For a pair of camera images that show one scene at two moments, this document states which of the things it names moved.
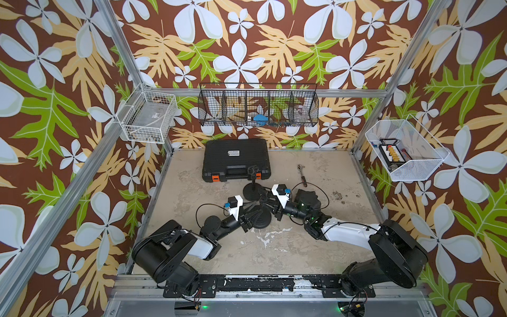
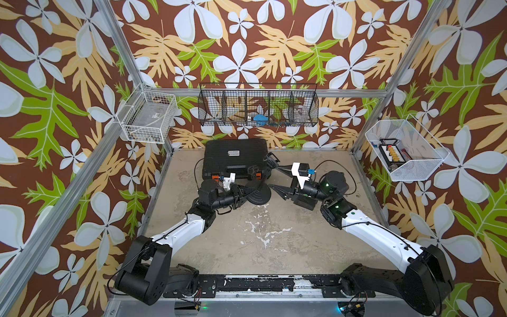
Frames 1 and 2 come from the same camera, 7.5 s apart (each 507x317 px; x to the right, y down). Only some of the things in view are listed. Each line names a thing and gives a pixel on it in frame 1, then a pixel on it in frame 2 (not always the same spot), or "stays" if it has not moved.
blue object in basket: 261,119 stays
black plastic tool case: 230,159 stays
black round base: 263,219 -> 261,196
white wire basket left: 146,117 stays
